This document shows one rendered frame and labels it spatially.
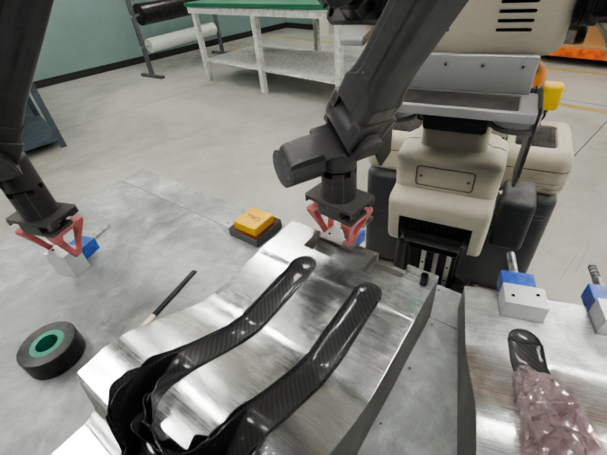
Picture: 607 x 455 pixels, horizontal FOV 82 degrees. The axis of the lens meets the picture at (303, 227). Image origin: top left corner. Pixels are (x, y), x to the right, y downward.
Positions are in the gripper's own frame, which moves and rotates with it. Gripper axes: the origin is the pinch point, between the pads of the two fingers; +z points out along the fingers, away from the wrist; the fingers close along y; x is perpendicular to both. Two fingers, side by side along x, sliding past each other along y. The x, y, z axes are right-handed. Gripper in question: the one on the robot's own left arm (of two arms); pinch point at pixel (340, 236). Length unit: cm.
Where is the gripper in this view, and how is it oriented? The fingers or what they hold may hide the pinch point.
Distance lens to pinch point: 64.7
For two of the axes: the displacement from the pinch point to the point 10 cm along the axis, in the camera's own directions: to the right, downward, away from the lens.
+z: 0.8, 7.8, 6.2
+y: 7.4, 3.7, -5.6
